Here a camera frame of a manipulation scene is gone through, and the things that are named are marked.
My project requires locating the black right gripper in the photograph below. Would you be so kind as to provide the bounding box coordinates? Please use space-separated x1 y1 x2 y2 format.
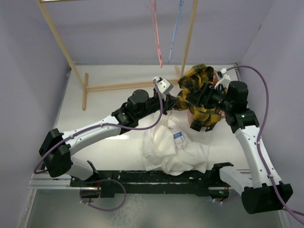
186 82 233 112

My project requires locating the yellow plaid flannel shirt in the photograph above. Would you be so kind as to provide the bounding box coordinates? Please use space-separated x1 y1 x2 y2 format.
172 64 222 132

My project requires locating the white collared shirt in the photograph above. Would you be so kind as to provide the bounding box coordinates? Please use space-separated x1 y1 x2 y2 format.
142 116 209 176

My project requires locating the light blue wire hanger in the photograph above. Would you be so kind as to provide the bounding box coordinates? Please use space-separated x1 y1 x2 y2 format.
168 0 185 63

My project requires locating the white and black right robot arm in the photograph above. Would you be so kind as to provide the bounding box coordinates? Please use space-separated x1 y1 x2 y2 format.
186 81 293 214

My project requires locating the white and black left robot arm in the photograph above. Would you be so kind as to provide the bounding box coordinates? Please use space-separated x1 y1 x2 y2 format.
39 90 178 186

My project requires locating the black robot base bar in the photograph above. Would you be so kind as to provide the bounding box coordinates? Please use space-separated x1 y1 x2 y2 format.
70 162 233 198

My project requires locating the pink plastic laundry basket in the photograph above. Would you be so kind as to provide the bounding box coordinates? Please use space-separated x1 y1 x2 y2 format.
188 70 225 125

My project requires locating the wooden clothes rack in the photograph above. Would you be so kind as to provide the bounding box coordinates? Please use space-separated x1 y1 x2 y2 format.
33 0 199 111

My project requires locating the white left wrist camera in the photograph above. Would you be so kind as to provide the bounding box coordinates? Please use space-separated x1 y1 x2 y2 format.
153 76 173 100

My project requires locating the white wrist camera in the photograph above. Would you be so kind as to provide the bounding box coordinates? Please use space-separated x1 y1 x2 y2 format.
153 76 173 100
214 68 231 89

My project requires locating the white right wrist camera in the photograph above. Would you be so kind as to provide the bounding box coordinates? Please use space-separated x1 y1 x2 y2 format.
214 68 231 89

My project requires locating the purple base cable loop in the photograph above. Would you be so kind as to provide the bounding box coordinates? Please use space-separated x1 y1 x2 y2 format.
79 178 126 212

